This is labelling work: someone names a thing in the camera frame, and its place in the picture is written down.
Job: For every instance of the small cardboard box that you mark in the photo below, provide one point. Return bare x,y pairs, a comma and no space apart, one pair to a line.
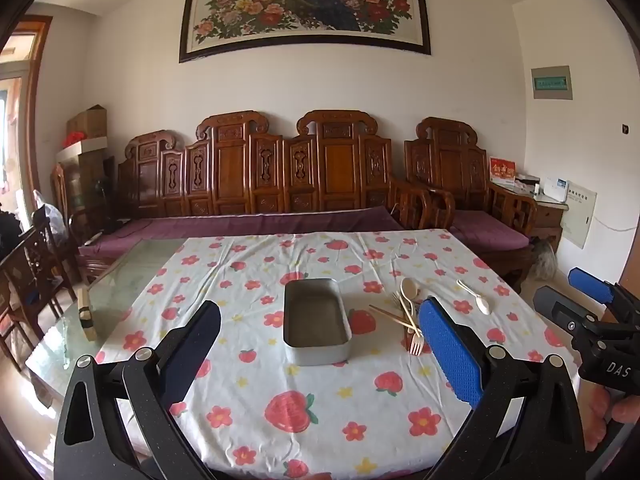
89,121

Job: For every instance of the carved wooden armchair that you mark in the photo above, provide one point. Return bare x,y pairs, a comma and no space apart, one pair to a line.
450,165

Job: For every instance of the brown wooden chopstick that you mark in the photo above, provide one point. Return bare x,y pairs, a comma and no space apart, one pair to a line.
392,319
387,314

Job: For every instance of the person's right hand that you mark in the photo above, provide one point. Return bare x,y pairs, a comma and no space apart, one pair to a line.
595,415

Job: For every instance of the metal tray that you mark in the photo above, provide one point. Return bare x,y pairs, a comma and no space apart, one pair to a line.
315,320

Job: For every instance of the wooden side table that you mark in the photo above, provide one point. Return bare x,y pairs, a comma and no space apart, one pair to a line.
547,217

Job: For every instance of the dark cloth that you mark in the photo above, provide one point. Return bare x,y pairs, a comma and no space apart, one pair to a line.
7,235

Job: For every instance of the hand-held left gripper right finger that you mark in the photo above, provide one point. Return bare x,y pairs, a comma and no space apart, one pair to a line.
450,350

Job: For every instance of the red decoration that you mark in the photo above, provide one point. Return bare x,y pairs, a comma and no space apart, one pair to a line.
74,139

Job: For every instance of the grey electrical wall box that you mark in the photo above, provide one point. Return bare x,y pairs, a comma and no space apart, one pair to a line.
550,82

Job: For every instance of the carved wooden sofa bench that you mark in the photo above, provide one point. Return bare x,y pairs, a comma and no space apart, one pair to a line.
230,170

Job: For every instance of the wooden block with black band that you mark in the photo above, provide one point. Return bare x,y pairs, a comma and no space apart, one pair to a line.
86,310

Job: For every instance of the grey mop head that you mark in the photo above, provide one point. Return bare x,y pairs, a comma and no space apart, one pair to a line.
544,260

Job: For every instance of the red gift box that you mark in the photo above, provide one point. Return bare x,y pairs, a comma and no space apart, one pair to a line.
502,170

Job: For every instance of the strawberry flower tablecloth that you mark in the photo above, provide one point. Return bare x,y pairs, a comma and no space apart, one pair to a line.
310,410

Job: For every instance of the large cream spoon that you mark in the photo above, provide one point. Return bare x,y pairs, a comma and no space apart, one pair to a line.
409,287

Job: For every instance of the purple armchair cushion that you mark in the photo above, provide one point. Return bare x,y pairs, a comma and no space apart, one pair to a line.
485,230

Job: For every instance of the purple sofa cushion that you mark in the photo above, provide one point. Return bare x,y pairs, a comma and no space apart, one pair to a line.
225,225

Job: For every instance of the small cream spoon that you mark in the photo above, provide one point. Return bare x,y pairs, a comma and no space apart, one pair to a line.
482,304

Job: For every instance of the white desk device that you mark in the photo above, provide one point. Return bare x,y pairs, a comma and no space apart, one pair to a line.
556,190

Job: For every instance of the framed peacock painting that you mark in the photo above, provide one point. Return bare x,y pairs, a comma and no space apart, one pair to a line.
300,10

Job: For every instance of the beige fork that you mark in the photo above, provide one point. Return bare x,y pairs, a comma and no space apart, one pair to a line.
407,317

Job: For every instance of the clear plastic bag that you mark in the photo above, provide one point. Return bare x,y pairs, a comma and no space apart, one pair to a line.
50,215

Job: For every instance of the white flat box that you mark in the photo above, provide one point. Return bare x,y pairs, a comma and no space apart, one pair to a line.
85,149

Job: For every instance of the wooden door frame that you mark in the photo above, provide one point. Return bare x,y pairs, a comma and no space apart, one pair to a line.
40,85

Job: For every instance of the dark wooden dining chair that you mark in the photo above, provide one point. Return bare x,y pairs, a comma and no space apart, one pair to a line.
35,270

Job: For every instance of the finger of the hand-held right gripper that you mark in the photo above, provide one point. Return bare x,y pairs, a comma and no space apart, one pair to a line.
550,302
590,282

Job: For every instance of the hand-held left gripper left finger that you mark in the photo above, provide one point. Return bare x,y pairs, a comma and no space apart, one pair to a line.
195,355

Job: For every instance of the wooden chair with tall back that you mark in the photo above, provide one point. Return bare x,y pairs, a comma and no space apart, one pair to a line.
62,200

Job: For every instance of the white wall panel box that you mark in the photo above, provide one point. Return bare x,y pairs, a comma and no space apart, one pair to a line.
579,217

